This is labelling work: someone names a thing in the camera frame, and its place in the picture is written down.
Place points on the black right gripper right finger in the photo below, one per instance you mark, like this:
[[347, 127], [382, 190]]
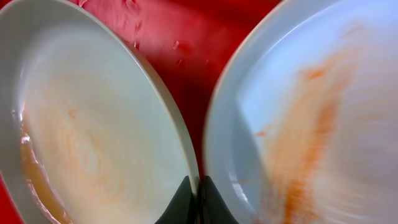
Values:
[[211, 205]]

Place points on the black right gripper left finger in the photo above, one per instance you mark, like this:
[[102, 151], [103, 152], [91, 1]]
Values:
[[181, 209]]

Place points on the large white plate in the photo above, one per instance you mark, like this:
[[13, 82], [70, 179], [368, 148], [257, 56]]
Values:
[[89, 131]]

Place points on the small white plate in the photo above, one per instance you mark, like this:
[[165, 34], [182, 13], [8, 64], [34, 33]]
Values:
[[302, 126]]

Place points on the red plastic tray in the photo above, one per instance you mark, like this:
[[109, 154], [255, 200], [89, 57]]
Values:
[[187, 43]]

